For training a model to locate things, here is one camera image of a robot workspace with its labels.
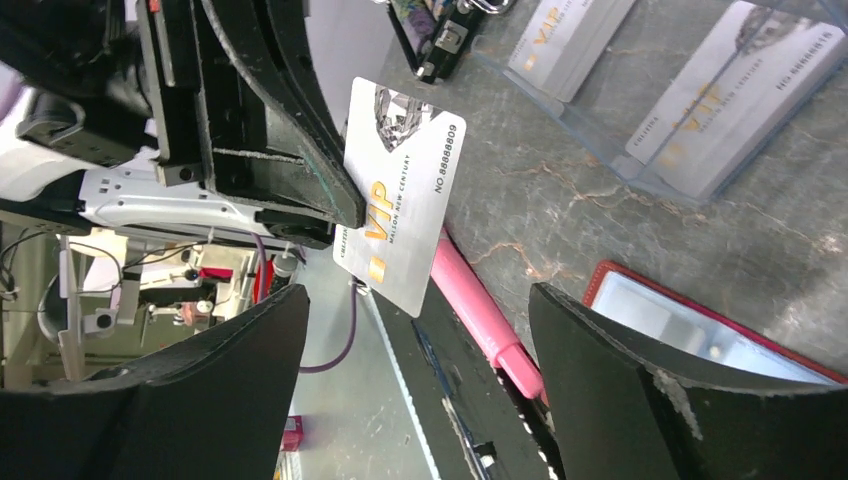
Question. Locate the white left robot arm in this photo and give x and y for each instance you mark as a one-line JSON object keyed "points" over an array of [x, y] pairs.
{"points": [[51, 192]]}

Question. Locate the red leather card holder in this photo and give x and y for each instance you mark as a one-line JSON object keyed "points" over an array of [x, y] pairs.
{"points": [[641, 304]]}

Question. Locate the stack of silver VIP cards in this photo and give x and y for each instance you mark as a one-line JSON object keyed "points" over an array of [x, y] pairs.
{"points": [[562, 42]]}

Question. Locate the clear plastic card box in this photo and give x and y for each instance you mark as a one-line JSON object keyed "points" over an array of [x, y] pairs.
{"points": [[648, 50]]}

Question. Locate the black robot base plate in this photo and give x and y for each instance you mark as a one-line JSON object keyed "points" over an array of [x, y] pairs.
{"points": [[476, 423]]}

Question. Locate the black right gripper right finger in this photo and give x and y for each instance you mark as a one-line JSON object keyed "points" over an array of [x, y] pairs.
{"points": [[627, 406]]}

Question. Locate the pink cylindrical wand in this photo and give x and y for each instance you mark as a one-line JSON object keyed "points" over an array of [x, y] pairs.
{"points": [[482, 318]]}

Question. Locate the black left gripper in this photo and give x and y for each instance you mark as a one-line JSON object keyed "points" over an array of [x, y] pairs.
{"points": [[105, 86]]}

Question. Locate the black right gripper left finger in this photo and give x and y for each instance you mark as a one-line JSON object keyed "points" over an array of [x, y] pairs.
{"points": [[213, 406]]}

